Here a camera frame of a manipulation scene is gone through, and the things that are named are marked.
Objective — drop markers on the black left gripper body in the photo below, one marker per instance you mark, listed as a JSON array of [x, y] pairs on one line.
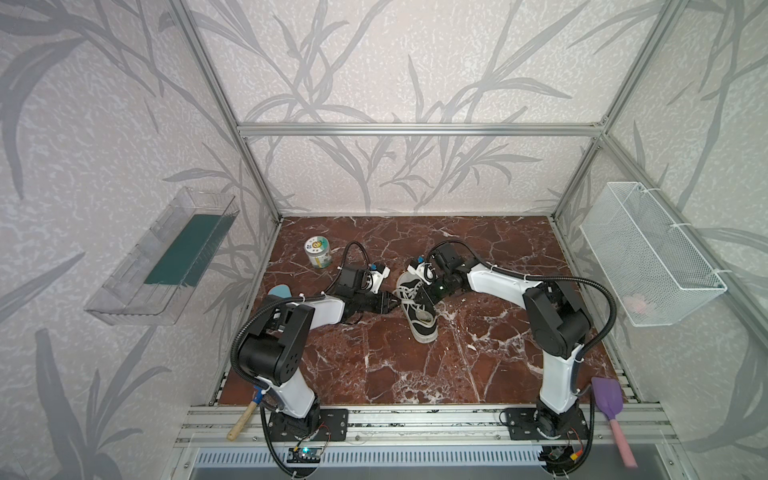
[[380, 301]]

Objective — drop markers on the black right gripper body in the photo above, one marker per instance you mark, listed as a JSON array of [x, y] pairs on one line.
[[424, 282]]

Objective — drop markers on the white shoelace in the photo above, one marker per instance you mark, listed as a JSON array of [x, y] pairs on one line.
[[414, 300]]

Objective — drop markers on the black white canvas sneaker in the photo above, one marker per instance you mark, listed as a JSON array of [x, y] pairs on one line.
[[423, 333]]

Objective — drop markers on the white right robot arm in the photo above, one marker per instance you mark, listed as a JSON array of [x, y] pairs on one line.
[[558, 318]]

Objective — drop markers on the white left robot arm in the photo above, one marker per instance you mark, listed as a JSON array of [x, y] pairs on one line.
[[268, 349]]

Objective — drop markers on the light blue toy shovel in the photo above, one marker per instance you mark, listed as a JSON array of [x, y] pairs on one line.
[[280, 291]]

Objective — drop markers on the blue toy spatula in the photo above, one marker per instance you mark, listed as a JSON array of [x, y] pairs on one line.
[[245, 417]]

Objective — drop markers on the green circuit board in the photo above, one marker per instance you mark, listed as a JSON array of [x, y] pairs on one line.
[[305, 455]]

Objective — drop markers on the pink object in basket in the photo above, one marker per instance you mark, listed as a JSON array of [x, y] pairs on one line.
[[637, 304]]

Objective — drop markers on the purple pink toy shovel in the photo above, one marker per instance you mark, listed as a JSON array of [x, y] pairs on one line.
[[609, 400]]

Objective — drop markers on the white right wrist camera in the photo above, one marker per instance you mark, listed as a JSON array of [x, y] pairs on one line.
[[423, 270]]

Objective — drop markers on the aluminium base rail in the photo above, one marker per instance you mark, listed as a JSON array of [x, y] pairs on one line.
[[391, 425]]

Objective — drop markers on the clear plastic wall tray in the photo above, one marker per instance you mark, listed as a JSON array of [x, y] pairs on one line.
[[153, 284]]

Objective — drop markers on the aluminium horizontal frame bar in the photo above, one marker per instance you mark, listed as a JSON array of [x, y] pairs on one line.
[[248, 130]]

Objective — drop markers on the white wire mesh basket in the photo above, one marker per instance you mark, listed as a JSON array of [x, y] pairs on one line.
[[643, 250]]

